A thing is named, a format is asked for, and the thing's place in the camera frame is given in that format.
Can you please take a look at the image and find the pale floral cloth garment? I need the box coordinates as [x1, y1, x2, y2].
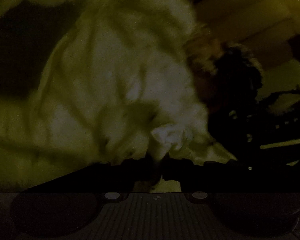
[0, 0, 233, 190]

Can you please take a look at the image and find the brown patterned fabric pile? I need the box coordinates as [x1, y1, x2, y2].
[184, 23, 265, 91]

